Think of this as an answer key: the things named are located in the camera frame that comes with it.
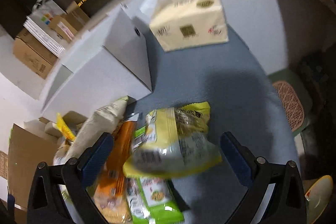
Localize orange snack bag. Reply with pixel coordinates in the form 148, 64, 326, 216
93, 121, 137, 223

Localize beige grey snack bag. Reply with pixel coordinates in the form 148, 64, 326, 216
53, 96, 129, 165

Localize yellow-green snack bag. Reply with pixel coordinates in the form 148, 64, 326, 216
123, 102, 222, 178

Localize floor cardboard box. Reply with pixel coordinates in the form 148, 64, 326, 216
7, 118, 72, 210

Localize green snack bag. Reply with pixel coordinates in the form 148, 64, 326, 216
123, 126, 185, 223

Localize green stool with pink pad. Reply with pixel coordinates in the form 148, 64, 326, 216
268, 69, 314, 137

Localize white storage box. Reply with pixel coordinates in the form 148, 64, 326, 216
41, 7, 152, 121

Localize large cardboard box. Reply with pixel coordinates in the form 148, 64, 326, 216
13, 28, 58, 79

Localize small cardboard box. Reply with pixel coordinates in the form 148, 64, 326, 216
49, 2, 90, 43

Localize white patterned paper bag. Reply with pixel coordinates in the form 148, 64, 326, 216
23, 0, 68, 58

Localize cream tissue pack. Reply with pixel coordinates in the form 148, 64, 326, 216
139, 0, 228, 52

